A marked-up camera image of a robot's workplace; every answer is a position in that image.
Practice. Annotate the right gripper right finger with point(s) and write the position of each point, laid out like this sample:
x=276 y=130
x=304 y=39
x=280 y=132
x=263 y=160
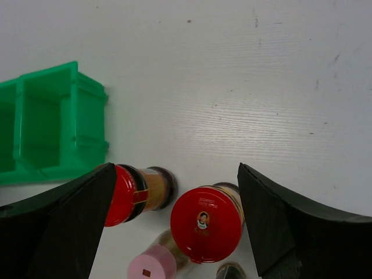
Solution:
x=293 y=236

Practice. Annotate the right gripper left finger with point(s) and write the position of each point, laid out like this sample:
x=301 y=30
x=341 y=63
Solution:
x=56 y=233

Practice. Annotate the black-cap pepper grinder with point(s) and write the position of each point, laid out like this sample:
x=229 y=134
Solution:
x=230 y=270

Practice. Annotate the right red-lid sauce jar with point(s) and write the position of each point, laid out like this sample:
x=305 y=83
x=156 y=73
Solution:
x=207 y=222

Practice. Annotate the red-lid sauce jar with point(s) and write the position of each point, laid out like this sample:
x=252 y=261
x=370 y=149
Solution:
x=138 y=191
x=207 y=222

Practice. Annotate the left red-lid sauce jar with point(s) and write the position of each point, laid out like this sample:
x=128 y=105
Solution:
x=138 y=191

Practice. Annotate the pink-cap spice shaker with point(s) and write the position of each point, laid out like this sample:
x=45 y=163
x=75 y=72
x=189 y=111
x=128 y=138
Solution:
x=162 y=259

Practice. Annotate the green three-compartment plastic tray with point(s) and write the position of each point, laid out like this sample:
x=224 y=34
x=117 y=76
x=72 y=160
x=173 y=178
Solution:
x=52 y=125

